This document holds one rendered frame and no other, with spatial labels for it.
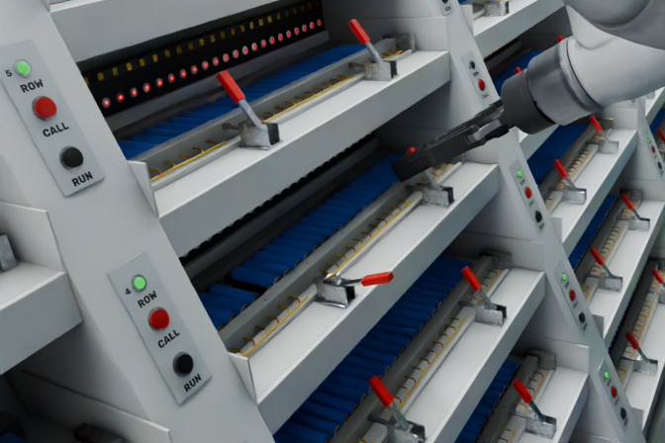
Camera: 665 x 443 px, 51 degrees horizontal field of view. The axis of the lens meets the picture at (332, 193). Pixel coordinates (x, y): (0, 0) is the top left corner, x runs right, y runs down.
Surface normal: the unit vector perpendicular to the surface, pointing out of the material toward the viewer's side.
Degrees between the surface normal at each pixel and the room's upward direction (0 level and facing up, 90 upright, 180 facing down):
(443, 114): 90
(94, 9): 112
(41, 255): 90
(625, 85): 121
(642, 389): 22
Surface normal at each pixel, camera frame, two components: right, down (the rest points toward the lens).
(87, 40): 0.84, 0.11
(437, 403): -0.13, -0.91
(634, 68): -0.43, 0.57
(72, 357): -0.54, 0.39
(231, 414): 0.73, -0.24
